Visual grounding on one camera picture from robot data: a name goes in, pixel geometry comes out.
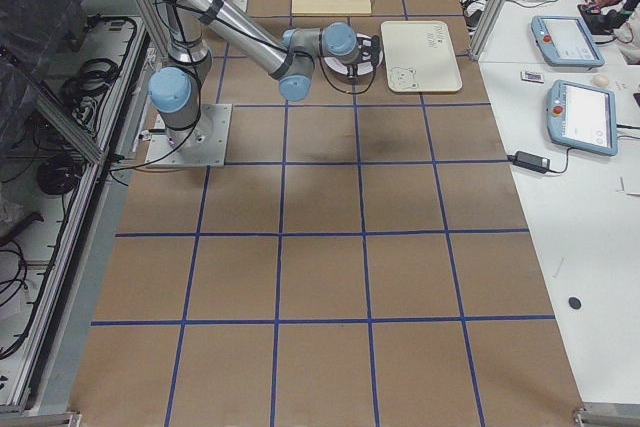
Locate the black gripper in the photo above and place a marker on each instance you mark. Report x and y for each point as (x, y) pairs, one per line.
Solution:
(354, 67)

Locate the cream bear tray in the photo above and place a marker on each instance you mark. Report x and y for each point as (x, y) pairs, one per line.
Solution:
(419, 57)

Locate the white ridged plate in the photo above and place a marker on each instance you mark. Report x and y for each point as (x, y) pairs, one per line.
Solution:
(347, 70)

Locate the upper teach pendant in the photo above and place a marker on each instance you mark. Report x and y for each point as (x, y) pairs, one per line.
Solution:
(565, 42)

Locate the teach pendant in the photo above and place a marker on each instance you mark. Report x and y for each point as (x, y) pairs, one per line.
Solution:
(565, 42)
(582, 117)

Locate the black power brick on table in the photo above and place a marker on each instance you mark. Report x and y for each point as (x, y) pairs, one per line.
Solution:
(529, 161)

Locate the white side table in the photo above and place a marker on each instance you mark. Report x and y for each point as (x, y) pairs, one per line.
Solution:
(584, 215)

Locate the lower teach pendant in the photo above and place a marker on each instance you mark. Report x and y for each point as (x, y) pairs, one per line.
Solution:
(582, 117)

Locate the person at side table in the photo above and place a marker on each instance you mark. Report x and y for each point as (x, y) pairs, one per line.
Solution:
(626, 36)

